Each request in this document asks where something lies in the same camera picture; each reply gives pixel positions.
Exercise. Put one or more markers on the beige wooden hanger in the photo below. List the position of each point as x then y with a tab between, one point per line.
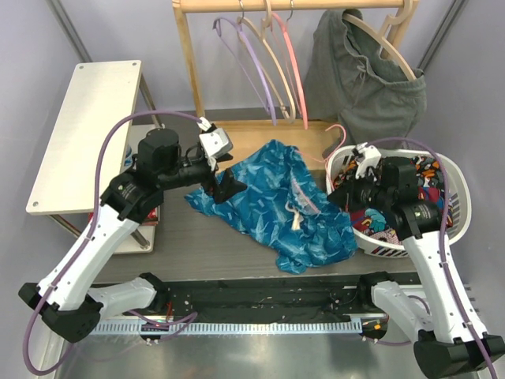
288	111

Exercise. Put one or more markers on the grey shorts on hanger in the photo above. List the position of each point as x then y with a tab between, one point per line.
348	82

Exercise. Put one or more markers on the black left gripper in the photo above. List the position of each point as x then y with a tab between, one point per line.
228	185

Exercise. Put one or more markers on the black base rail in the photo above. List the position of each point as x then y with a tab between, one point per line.
295	299

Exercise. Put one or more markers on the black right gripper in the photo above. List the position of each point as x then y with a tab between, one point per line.
345	196

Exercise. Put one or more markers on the blue patterned shorts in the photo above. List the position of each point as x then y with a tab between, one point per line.
284	209

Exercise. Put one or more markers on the blue white cup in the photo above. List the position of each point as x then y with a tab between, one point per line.
128	158

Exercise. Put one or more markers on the pink plastic hanger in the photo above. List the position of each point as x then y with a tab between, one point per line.
300	96

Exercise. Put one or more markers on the pink wire hanger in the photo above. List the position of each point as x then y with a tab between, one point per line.
313	148

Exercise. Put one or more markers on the white laundry basket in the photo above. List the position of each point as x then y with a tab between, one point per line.
459	199

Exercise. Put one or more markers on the wooden clothes rack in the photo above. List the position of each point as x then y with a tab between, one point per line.
249	135

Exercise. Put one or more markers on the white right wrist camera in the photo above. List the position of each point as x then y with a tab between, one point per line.
367	156

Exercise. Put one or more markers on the colourful patterned clothes in basket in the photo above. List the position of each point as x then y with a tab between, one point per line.
424	184

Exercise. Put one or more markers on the white two-tier side table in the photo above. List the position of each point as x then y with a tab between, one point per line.
99	95

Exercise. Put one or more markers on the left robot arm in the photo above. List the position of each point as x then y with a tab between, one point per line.
65	299

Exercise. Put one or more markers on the white slotted cable duct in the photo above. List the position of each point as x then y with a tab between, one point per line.
135	326

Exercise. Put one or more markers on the light wooden hanger with shorts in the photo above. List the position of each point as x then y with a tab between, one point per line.
380	36

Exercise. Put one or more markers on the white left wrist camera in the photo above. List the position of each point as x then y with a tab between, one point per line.
215	142

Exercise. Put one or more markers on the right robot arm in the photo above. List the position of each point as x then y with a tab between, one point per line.
448	337

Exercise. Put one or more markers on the red colourful book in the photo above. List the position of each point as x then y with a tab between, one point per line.
152	219

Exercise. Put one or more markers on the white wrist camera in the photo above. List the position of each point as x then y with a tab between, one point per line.
367	156
215	142

